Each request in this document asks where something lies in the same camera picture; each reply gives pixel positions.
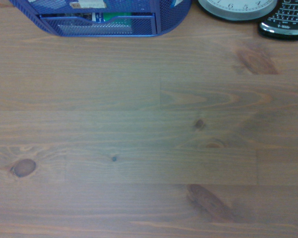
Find round white analog clock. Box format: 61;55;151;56
197;0;279;21

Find green card in organizer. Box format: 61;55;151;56
91;12;133;27

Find blue mesh desk organizer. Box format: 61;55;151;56
8;0;192;38

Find white paper label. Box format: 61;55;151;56
69;0;108;9

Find black keypad mobile phone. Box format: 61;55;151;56
257;0;298;41

